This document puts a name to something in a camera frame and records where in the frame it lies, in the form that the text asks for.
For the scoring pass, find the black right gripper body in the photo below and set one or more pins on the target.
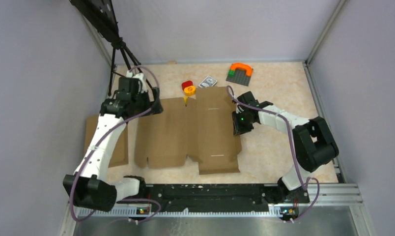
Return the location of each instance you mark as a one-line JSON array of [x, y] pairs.
[[242, 124]]

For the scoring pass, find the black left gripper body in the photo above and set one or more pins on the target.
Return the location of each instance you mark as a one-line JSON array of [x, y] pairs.
[[143, 101]]

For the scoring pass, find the large cardboard box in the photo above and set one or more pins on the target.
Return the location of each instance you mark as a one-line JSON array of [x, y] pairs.
[[200, 128]]

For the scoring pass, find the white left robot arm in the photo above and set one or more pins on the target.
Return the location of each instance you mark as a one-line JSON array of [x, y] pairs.
[[87, 186]]

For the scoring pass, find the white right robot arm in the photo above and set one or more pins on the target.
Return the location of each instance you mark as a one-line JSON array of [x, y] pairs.
[[312, 144]]

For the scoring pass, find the blue playing card box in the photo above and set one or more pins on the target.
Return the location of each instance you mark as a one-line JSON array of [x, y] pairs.
[[208, 82]]

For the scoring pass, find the small folded cardboard box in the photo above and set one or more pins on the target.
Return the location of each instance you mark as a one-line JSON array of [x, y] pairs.
[[113, 150]]

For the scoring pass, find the yellow oval toy block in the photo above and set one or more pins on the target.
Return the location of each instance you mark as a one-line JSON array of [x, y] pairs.
[[189, 91]]

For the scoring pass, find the red oval plastic block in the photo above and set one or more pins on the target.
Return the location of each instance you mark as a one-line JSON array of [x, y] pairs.
[[186, 84]]

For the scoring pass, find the orange arch toy block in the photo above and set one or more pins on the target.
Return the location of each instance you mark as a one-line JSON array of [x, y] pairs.
[[248, 70]]

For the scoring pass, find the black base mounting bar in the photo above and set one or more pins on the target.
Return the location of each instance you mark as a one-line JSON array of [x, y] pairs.
[[214, 198]]

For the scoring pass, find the black tripod stand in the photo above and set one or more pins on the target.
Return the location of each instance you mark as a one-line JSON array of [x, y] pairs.
[[101, 15]]

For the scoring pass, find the grey lego base plate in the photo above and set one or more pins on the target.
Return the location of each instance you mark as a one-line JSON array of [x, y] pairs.
[[239, 78]]

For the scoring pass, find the aluminium front rail frame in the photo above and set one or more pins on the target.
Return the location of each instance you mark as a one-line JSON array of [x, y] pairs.
[[321, 195]]

